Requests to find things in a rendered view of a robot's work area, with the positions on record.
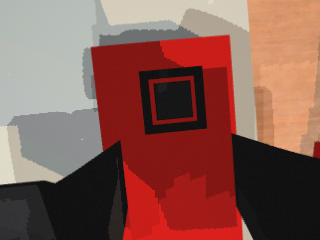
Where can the red rectangular block with black square window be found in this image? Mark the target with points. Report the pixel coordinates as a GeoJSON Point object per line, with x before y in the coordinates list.
{"type": "Point", "coordinates": [171, 104]}

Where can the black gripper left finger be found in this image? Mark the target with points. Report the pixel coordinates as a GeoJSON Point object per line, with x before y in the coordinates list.
{"type": "Point", "coordinates": [89, 204]}

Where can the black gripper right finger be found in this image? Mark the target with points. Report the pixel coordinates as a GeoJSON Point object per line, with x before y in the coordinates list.
{"type": "Point", "coordinates": [277, 191]}

